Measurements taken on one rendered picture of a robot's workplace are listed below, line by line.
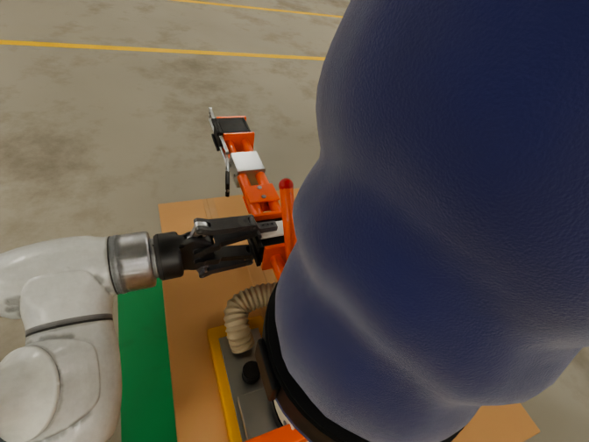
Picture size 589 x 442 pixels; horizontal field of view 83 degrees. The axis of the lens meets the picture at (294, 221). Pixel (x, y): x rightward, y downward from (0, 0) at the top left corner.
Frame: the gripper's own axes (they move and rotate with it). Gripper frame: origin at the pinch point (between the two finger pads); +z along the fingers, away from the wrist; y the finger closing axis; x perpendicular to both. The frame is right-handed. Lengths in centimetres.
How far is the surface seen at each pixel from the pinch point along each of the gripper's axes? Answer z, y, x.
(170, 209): -16, 58, -69
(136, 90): -26, 113, -279
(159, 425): -33, 112, -4
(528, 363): -1.5, -30.2, 34.3
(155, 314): -30, 112, -53
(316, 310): -9.0, -25.0, 26.3
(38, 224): -85, 112, -124
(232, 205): 10, 58, -66
